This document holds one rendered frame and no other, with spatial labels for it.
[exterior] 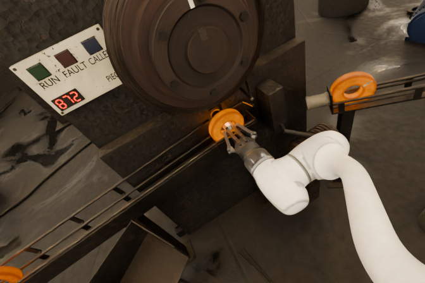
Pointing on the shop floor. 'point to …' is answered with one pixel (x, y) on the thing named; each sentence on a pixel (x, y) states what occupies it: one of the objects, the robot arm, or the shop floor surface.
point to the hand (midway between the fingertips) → (225, 123)
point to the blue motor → (417, 25)
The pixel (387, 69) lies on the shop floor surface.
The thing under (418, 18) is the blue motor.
